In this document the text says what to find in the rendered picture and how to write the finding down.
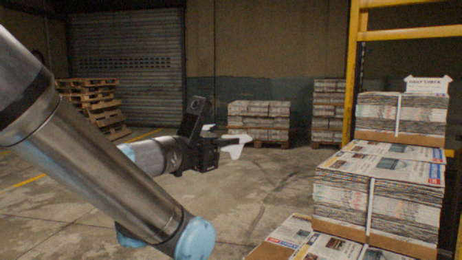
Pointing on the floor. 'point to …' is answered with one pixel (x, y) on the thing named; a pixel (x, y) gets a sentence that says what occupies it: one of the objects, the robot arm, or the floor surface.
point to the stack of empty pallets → (80, 102)
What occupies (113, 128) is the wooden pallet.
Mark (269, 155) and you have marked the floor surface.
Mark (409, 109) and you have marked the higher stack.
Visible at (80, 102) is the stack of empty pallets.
